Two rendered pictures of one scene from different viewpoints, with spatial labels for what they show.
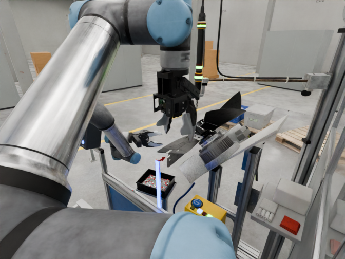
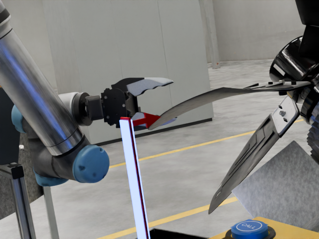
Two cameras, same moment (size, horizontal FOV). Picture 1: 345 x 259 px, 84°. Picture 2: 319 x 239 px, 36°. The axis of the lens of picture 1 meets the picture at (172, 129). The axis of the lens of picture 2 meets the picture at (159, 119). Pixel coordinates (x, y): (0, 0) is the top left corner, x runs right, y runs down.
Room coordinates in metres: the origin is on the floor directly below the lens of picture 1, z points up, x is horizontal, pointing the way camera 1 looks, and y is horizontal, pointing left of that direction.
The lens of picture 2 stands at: (0.11, -0.18, 1.29)
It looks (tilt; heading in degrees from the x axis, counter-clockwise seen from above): 9 degrees down; 17
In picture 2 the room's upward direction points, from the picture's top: 8 degrees counter-clockwise
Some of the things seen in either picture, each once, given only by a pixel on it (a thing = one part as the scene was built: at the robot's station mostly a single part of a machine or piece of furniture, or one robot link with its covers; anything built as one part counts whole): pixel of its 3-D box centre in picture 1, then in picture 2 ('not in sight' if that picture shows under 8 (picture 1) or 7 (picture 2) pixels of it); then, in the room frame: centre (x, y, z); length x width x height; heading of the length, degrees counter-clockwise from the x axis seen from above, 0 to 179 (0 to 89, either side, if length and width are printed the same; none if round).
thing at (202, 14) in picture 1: (199, 57); not in sight; (1.07, -0.14, 1.65); 0.04 x 0.04 x 0.46
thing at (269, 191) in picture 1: (281, 207); not in sight; (0.82, -0.64, 0.85); 0.36 x 0.24 x 0.03; 141
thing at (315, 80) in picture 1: (317, 80); not in sight; (1.03, -0.77, 1.54); 0.10 x 0.07 x 0.09; 86
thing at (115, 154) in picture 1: (118, 151); (53, 159); (1.06, 0.35, 1.08); 0.11 x 0.08 x 0.11; 58
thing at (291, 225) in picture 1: (290, 224); not in sight; (0.68, -0.62, 0.87); 0.08 x 0.08 x 0.02; 45
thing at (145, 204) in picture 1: (146, 205); not in sight; (0.86, 0.16, 0.82); 0.90 x 0.04 x 0.08; 51
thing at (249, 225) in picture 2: (196, 203); (249, 232); (0.64, -0.11, 1.08); 0.04 x 0.04 x 0.02
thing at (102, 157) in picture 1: (102, 161); (22, 204); (1.13, 0.49, 0.96); 0.03 x 0.03 x 0.20; 51
